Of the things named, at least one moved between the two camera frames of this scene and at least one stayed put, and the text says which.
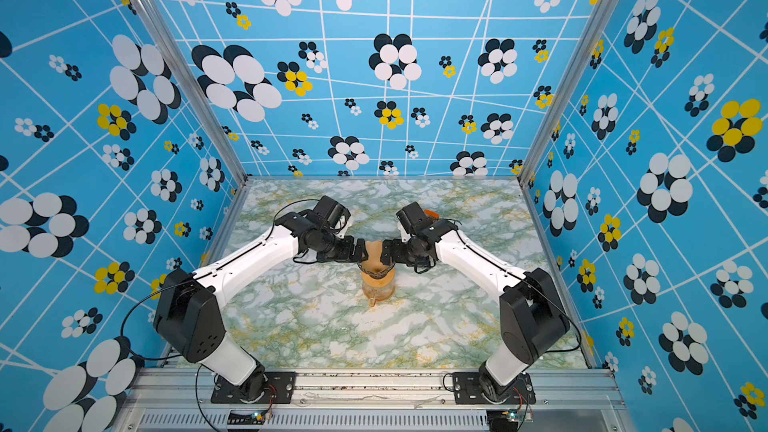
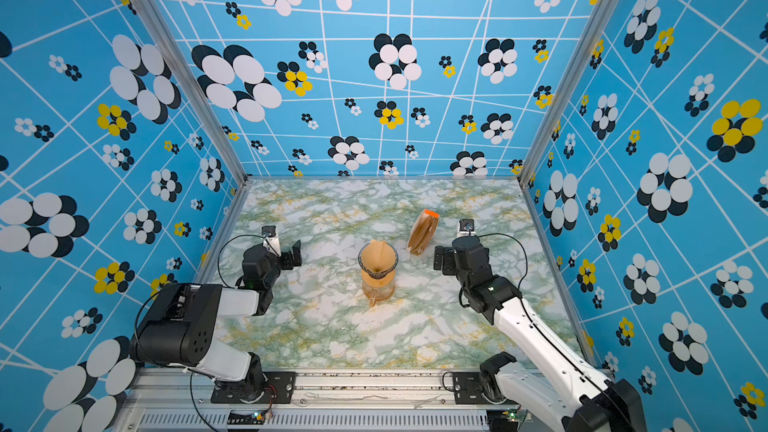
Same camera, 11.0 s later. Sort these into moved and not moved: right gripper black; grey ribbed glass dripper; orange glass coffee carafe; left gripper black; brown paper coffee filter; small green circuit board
Moved: left gripper black; right gripper black
Not moved: small green circuit board; brown paper coffee filter; orange glass coffee carafe; grey ribbed glass dripper
